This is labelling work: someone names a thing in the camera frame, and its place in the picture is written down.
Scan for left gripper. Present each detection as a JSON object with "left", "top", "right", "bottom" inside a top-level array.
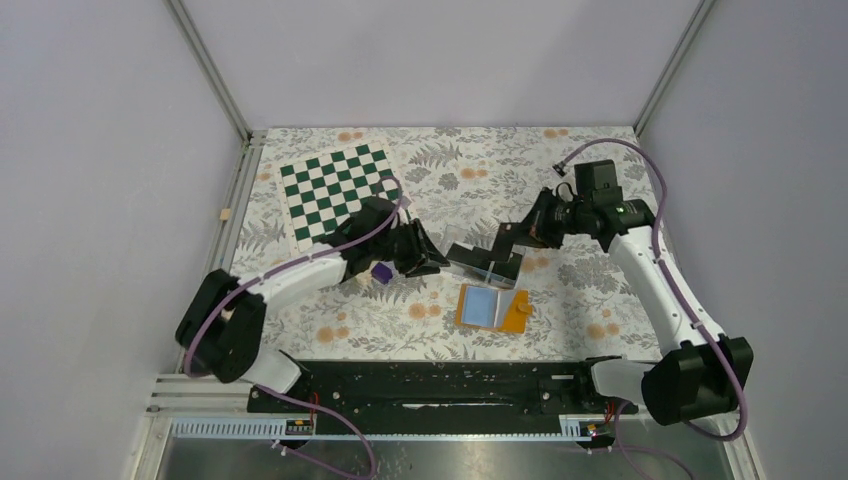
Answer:
[{"left": 372, "top": 219, "right": 450, "bottom": 278}]

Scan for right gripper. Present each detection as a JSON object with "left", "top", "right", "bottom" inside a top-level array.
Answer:
[{"left": 504, "top": 187, "right": 590, "bottom": 250}]

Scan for orange leather card holder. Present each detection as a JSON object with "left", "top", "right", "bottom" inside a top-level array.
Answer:
[{"left": 454, "top": 284, "right": 534, "bottom": 334}]

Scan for single black credit card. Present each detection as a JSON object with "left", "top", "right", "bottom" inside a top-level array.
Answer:
[{"left": 490, "top": 223, "right": 529, "bottom": 262}]

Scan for clear plastic card box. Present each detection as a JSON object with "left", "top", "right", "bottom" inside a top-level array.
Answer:
[{"left": 439, "top": 225, "right": 527, "bottom": 289}]

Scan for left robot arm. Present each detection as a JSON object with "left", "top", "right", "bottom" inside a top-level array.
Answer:
[{"left": 175, "top": 196, "right": 450, "bottom": 411}]

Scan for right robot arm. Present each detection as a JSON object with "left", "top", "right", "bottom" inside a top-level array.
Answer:
[{"left": 494, "top": 160, "right": 754, "bottom": 425}]

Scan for floral patterned table mat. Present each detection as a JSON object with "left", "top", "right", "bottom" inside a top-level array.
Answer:
[{"left": 230, "top": 127, "right": 661, "bottom": 361}]

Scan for green white purple toy blocks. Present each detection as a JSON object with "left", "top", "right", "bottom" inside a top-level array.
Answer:
[{"left": 356, "top": 262, "right": 394, "bottom": 286}]

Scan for green white chessboard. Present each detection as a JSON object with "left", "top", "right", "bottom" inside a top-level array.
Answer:
[{"left": 275, "top": 139, "right": 399, "bottom": 256}]

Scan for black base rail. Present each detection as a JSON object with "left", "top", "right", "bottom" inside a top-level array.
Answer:
[{"left": 288, "top": 361, "right": 621, "bottom": 436}]

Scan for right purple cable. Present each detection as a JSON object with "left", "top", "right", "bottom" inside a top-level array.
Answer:
[{"left": 553, "top": 137, "right": 750, "bottom": 480}]

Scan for right aluminium frame post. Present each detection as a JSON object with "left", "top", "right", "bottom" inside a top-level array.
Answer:
[{"left": 633, "top": 0, "right": 717, "bottom": 137}]

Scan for aluminium frame post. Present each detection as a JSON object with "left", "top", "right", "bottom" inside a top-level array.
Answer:
[
  {"left": 164, "top": 0, "right": 252, "bottom": 143},
  {"left": 633, "top": 0, "right": 717, "bottom": 137}
]

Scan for left aluminium frame post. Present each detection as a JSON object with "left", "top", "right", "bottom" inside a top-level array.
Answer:
[{"left": 164, "top": 0, "right": 252, "bottom": 143}]

